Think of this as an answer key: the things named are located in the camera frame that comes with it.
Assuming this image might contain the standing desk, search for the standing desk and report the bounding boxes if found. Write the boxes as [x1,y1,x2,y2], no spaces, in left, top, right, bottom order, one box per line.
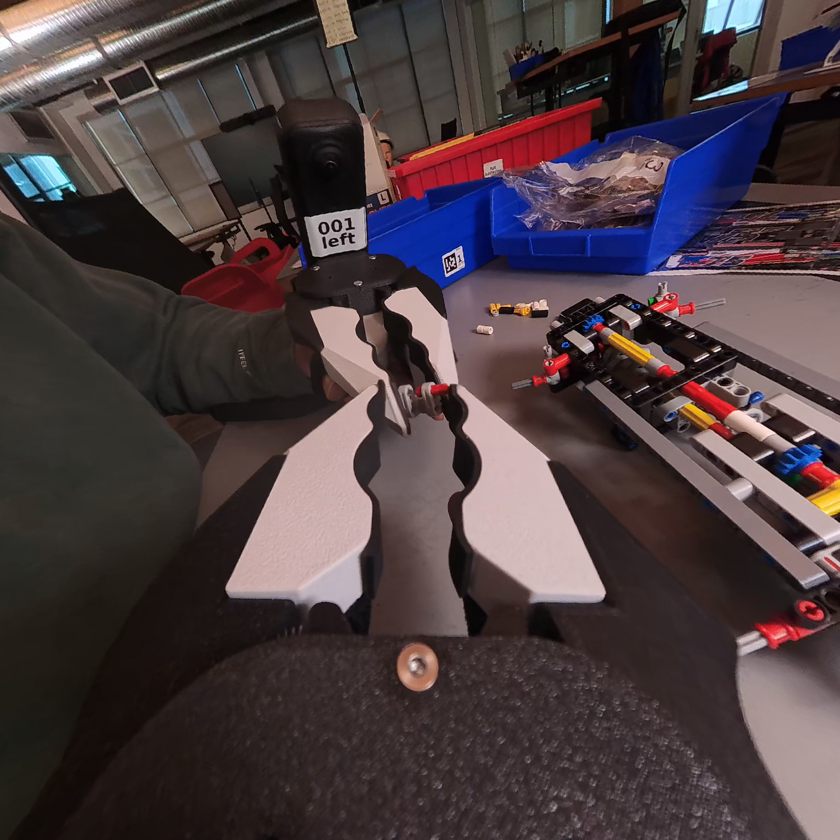
[505,7,689,126]

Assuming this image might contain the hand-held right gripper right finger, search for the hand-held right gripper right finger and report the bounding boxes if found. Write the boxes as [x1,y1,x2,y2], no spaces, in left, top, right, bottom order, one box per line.
[448,385,607,636]

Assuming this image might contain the silver ventilation duct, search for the silver ventilation duct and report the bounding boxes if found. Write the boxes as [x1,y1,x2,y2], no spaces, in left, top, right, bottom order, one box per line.
[0,0,326,109]

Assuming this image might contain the dark wall monitor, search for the dark wall monitor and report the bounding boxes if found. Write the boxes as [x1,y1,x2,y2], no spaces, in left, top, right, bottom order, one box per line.
[200,115,284,206]

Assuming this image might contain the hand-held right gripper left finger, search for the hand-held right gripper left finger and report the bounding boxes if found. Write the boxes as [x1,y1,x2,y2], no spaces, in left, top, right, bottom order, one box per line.
[225,385,385,636]

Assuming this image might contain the person's left hand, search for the person's left hand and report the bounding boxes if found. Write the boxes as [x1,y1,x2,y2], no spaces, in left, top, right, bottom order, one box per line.
[294,341,352,404]

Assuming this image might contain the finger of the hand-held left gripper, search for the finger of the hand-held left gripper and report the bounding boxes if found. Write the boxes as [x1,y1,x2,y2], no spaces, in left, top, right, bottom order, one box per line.
[382,286,459,389]
[308,306,413,435]

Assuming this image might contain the lego instruction booklet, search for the lego instruction booklet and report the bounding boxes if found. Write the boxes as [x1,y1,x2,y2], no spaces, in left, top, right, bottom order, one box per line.
[656,200,840,277]

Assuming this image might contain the person's left forearm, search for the person's left forearm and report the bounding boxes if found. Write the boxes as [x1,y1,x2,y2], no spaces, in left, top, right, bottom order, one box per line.
[79,256,317,421]

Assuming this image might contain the large blue storage bin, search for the large blue storage bin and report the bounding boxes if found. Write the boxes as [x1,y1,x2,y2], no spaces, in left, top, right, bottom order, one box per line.
[490,92,790,277]

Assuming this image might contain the plastic bags of lego parts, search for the plastic bags of lego parts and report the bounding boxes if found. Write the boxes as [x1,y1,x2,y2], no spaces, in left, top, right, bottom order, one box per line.
[502,134,685,232]

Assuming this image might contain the red plastic container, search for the red plastic container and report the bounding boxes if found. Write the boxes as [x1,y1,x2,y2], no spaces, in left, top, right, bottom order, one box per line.
[180,236,298,313]

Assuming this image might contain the hanging paper sign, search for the hanging paper sign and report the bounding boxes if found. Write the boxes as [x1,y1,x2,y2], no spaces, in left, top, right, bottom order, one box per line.
[314,0,359,49]

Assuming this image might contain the blue storage bin white label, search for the blue storage bin white label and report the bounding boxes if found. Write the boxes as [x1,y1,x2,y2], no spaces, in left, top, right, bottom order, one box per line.
[364,177,508,291]

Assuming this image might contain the grey red lego connector assembly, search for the grey red lego connector assembly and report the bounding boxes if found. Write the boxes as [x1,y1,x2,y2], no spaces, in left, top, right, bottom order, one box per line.
[395,381,455,422]

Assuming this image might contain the red storage bin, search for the red storage bin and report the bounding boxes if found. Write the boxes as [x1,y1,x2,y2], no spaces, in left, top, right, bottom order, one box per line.
[387,97,605,201]

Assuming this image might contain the lego car chassis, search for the lego car chassis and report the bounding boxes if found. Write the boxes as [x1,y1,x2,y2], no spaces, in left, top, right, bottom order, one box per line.
[511,279,840,658]

